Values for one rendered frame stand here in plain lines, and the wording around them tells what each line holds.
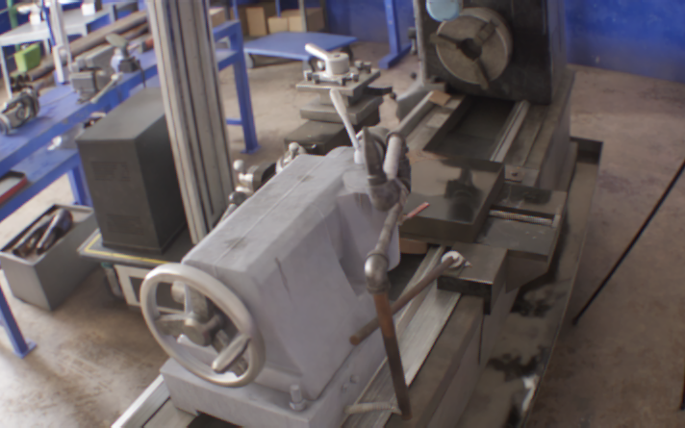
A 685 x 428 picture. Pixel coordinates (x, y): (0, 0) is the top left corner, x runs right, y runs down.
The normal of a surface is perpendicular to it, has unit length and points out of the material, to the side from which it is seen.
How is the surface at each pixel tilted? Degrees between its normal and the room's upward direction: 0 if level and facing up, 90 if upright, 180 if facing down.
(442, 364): 0
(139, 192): 90
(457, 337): 0
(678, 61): 90
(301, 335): 70
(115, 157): 90
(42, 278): 90
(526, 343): 0
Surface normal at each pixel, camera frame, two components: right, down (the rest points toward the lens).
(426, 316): -0.11, -0.86
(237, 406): -0.45, 0.50
